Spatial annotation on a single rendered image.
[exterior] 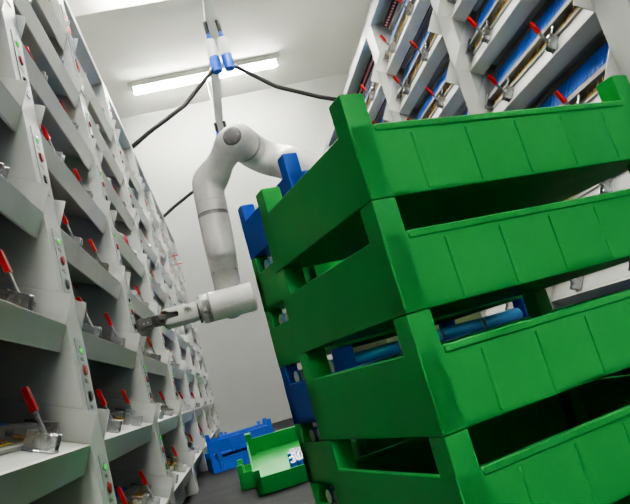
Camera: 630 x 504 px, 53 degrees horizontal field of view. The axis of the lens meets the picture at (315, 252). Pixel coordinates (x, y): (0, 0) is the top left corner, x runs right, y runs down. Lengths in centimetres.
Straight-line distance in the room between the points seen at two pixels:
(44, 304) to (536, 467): 83
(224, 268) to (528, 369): 147
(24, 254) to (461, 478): 86
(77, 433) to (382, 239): 75
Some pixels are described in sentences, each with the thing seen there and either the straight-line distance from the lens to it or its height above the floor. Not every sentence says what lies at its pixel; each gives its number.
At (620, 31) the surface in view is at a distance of 152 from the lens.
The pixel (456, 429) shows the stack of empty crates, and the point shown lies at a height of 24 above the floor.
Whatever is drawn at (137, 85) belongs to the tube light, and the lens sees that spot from 539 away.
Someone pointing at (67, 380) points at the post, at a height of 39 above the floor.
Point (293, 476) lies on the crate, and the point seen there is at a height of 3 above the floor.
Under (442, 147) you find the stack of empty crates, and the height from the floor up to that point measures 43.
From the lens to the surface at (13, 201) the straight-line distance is 102.
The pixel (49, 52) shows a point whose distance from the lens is 176.
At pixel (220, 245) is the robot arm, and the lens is 180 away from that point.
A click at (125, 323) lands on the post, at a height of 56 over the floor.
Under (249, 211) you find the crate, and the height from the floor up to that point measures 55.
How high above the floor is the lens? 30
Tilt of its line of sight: 10 degrees up
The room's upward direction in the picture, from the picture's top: 16 degrees counter-clockwise
